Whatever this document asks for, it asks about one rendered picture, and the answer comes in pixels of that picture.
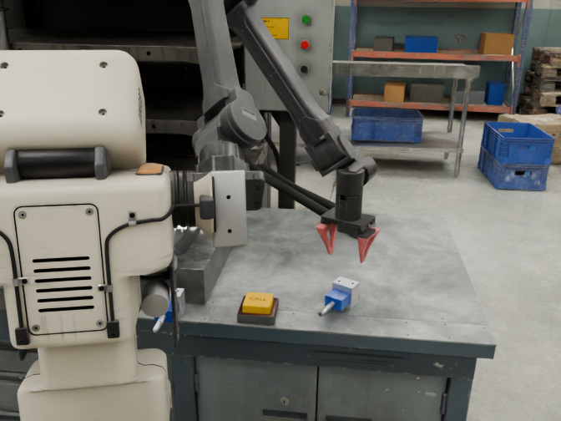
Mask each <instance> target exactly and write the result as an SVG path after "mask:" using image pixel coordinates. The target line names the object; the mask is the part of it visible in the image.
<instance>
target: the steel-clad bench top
mask: <svg viewBox="0 0 561 421"><path fill-rule="evenodd" d="M363 214H368V215H371V216H375V217H376V221H375V222H376V224H377V225H376V228H379V229H380V230H379V233H378V234H377V237H376V238H375V240H374V242H372V244H371V246H370V248H369V251H368V253H367V255H366V259H365V261H364V262H363V263H360V257H359V248H358V239H357V238H355V237H354V236H352V235H348V234H345V233H341V232H338V231H337V229H336V239H335V245H334V249H333V252H332V253H331V254H330V255H329V254H328V252H327V249H326V246H325V244H324V242H323V240H322V239H321V237H320V235H319V233H318V232H317V230H316V226H318V225H319V224H320V223H321V217H320V216H319V215H317V214H316V213H315V212H313V211H312V210H295V209H280V208H264V207H261V208H260V209H259V210H247V211H246V226H247V245H246V246H233V247H232V249H231V251H230V254H229V255H228V257H227V259H226V262H225V264H224V266H223V268H222V270H221V272H220V274H219V277H218V279H217V281H216V283H215V285H214V287H213V289H212V292H211V293H210V296H209V298H208V300H207V302H206V304H205V305H200V304H189V303H185V311H184V314H183V316H182V318H178V322H192V323H204V324H215V325H226V326H237V327H258V328H269V329H280V330H291V331H302V332H323V333H334V334H345V335H356V336H367V337H388V338H399V339H410V340H421V341H432V342H453V343H464V344H475V345H486V346H497V344H496V341H495V339H494V336H493V334H492V331H491V329H490V326H489V325H488V321H487V319H486V317H485V315H484V312H483V309H482V307H481V305H480V302H479V300H478V297H477V294H476V292H475V290H474V288H473V284H472V283H471V280H470V278H469V275H468V273H467V270H466V268H465V266H464V264H463V261H462V258H461V256H460V254H459V251H458V249H457V246H456V243H455V241H454V240H453V237H452V233H451V232H450V229H449V227H448V225H447V222H446V219H445V217H435V216H405V215H388V214H372V213H363ZM339 276H341V277H345V278H347V279H350V280H353V281H356V282H359V292H358V303H357V304H356V305H355V306H354V307H353V308H352V309H348V308H344V309H343V310H342V311H341V312H340V311H337V310H335V309H331V310H330V311H328V312H327V313H326V314H325V315H324V316H323V317H319V315H318V312H319V311H320V310H321V309H323V308H324V307H325V295H326V294H327V293H328V292H329V291H331V290H332V283H333V282H334V281H335V280H336V279H337V278H338V277H339ZM247 292H260V293H272V294H273V295H274V297H275V298H278V299H279V301H278V309H277V313H276V316H275V322H274V325H271V324H260V323H249V322H237V313H238V311H239V309H240V304H241V302H242V299H243V297H244V296H246V294H247Z"/></svg>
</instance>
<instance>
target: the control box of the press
mask: <svg viewBox="0 0 561 421"><path fill-rule="evenodd" d="M256 5H257V8H258V11H259V13H260V16H261V18H262V20H263V22H264V23H265V25H266V27H267V28H268V30H269V31H270V33H271V35H272V36H273V38H274V39H275V41H276V42H277V43H278V45H279V46H280V48H281V50H282V51H283V53H284V54H285V56H286V57H287V58H288V60H289V61H290V63H291V65H292V67H293V68H294V70H295V71H296V72H297V74H298V75H299V77H300V78H301V80H302V82H303V83H304V85H305V86H306V87H307V89H308V90H309V92H310V93H311V95H312V97H313V98H314V100H315V101H316V102H317V103H318V105H319V106H320V107H321V108H322V109H323V110H324V111H325V112H326V113H329V111H330V107H331V77H332V58H333V39H334V20H335V0H259V1H258V2H257V3H256ZM242 87H243V90H244V91H246V92H248V93H249V94H251V95H252V96H253V100H254V105H255V108H256V109H257V110H259V111H260V115H261V116H262V118H263V120H264V121H265V113H268V114H271V115H272V116H273V118H274V119H275V121H276V123H277V124H278V125H279V127H280V153H278V150H277V148H276V147H275V144H274V143H273V141H272V140H271V138H270V136H269V135H268V134H267V132H266V136H265V140H266V142H267V143H268V144H269V146H270V147H271V149H272V151H273V153H274V156H275V161H276V165H277V173H279V174H280V175H282V176H283V177H285V178H287V179H288V180H289V181H291V182H293V183H296V138H297V127H296V124H295V122H294V120H293V119H292V118H291V116H290V114H289V112H288V111H287V109H286V107H285V106H284V105H283V103H282V102H281V100H280V99H279V97H278V96H277V94H276V93H275V91H274V89H273V88H272V87H271V86H270V84H269V82H268V81H267V79H266V78H265V76H264V74H263V73H262V72H261V71H260V69H259V67H258V66H257V64H256V63H255V61H254V59H253V58H252V57H251V56H250V54H249V52H248V51H247V49H246V48H245V84H242ZM278 208H280V209H296V201H295V200H293V199H291V198H290V197H289V196H287V195H285V194H283V193H281V192H280V191H278Z"/></svg>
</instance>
